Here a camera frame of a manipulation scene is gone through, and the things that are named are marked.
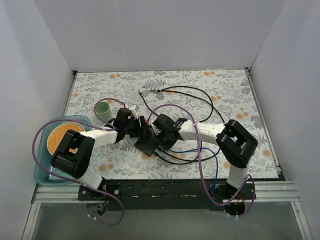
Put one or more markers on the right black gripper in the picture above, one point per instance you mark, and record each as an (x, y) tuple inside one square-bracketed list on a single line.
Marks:
[(157, 144)]

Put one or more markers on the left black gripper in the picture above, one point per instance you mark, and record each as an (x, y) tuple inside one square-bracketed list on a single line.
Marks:
[(142, 126)]

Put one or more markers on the black network switch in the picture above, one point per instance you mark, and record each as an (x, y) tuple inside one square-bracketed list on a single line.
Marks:
[(147, 144)]

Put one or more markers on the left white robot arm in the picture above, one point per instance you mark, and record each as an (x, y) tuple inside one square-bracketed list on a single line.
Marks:
[(73, 153)]

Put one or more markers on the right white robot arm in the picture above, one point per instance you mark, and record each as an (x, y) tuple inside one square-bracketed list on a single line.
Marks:
[(235, 142)]

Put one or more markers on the floral table mat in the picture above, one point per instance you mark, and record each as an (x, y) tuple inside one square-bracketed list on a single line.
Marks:
[(212, 96)]

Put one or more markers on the green cup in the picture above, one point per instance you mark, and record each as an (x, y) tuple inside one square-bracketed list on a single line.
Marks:
[(102, 111)]

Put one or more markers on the orange woven plate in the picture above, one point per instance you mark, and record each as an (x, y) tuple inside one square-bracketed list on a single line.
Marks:
[(58, 133)]

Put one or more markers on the teal plastic tray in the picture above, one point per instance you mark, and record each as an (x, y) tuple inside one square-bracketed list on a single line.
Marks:
[(43, 156)]

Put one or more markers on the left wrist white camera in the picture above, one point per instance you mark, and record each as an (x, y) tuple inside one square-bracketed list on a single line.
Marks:
[(135, 110)]

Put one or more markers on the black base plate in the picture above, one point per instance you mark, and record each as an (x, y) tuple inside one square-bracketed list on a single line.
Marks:
[(157, 194)]

